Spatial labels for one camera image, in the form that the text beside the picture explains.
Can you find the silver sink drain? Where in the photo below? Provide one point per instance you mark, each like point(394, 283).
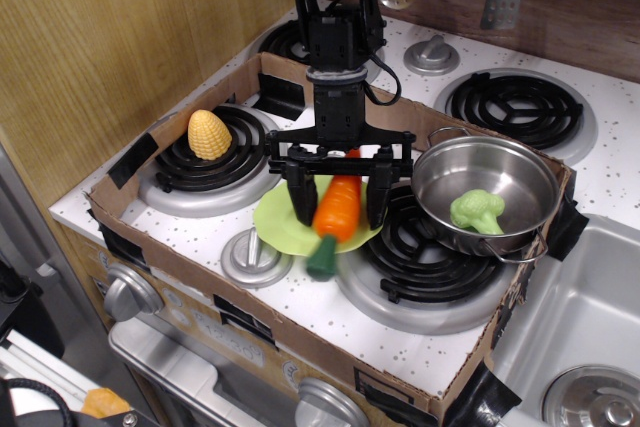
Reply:
point(592, 396)

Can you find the orange toy carrot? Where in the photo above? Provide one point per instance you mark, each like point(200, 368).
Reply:
point(335, 221)

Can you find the silver sink basin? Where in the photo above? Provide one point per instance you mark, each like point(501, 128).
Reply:
point(583, 310)

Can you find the light green plastic plate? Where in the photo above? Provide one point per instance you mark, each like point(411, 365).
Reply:
point(277, 225)

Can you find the silver right oven knob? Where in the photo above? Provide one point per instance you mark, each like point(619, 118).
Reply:
point(321, 404)

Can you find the yellow toy corn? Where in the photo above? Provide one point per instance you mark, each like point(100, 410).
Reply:
point(208, 136)

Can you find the silver left oven knob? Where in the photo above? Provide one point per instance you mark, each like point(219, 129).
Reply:
point(129, 294)

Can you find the stove burner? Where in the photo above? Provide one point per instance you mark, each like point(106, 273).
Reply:
point(536, 109)
point(406, 280)
point(280, 42)
point(179, 183)

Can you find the silver oven door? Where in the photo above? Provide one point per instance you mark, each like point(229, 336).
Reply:
point(214, 390)

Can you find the front left stove burner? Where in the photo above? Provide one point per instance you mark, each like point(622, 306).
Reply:
point(179, 183)

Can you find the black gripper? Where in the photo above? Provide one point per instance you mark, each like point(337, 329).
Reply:
point(339, 125)

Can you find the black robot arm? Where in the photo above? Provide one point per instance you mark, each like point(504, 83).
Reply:
point(366, 14)

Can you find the orange object bottom left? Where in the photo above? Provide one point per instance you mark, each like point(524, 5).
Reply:
point(103, 402)

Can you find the stainless steel pot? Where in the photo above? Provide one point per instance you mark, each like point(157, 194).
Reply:
point(456, 162)

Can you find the back left stove burner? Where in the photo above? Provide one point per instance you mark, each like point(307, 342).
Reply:
point(280, 42)

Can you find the silver front stovetop knob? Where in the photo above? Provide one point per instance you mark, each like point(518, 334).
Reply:
point(251, 263)

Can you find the silver back stovetop knob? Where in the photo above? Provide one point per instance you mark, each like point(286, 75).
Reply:
point(433, 57)

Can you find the front right stove burner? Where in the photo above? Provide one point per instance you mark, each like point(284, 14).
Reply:
point(406, 280)

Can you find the silver oven knob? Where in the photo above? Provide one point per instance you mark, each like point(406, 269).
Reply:
point(129, 294)
point(321, 404)

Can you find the green toy broccoli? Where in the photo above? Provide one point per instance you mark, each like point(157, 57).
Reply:
point(478, 209)

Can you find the silver stovetop knob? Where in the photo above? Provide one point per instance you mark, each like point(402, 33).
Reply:
point(251, 263)
point(433, 57)

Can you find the back right stove burner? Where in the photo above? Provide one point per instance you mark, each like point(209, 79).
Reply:
point(536, 109)

